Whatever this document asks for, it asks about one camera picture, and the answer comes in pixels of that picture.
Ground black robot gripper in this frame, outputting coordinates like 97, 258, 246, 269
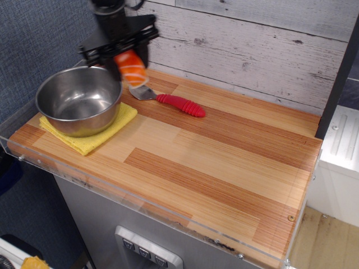
78, 13, 159, 82

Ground orange salmon sushi piece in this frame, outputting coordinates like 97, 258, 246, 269
114, 49, 149, 89

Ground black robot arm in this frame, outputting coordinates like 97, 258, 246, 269
78, 1, 159, 81

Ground stainless steel bowl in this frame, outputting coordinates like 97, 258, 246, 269
35, 66, 122, 135

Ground yellow folded cloth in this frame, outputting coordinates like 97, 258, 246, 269
39, 102, 137, 156

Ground clear acrylic table guard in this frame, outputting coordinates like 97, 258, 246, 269
8, 71, 321, 268

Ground grey cabinet with button panel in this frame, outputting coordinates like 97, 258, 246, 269
55, 175, 287, 268

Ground yellow object bottom left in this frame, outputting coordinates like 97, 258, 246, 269
21, 256, 50, 269

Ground white appliance at right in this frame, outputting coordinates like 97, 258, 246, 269
307, 105, 358, 226

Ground red handled metal spoon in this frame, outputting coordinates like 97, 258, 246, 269
129, 85, 206, 117

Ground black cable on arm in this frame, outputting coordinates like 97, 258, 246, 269
125, 0, 146, 11

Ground dark vertical post right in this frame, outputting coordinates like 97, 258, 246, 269
315, 17, 358, 140

